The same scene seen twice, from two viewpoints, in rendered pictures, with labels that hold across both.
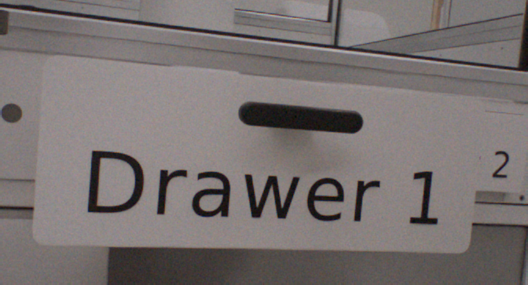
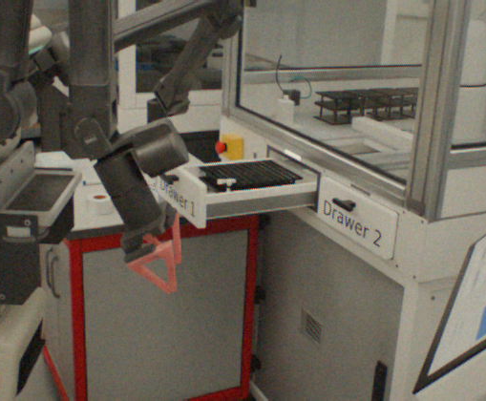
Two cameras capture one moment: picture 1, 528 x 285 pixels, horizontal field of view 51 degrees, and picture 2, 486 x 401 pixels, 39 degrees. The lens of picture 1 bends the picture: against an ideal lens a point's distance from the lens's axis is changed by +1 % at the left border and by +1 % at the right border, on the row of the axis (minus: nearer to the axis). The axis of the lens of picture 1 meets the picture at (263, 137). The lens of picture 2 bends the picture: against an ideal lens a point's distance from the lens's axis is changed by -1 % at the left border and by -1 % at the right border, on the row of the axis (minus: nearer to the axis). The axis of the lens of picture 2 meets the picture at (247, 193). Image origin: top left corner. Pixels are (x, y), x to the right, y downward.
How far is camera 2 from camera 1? 1.79 m
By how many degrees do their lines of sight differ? 77
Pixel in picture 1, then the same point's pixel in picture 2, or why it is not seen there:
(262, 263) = (308, 246)
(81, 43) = (266, 133)
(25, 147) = not seen: hidden behind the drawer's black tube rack
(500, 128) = (378, 216)
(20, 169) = not seen: hidden behind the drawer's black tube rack
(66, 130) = not seen: hidden behind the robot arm
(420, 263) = (359, 280)
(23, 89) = (257, 147)
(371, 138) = (186, 188)
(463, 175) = (198, 206)
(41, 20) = (260, 123)
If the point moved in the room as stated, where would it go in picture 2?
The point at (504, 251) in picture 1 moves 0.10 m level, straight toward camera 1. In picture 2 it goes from (395, 297) to (351, 290)
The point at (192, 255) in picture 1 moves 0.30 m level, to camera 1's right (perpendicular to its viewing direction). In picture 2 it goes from (291, 231) to (324, 277)
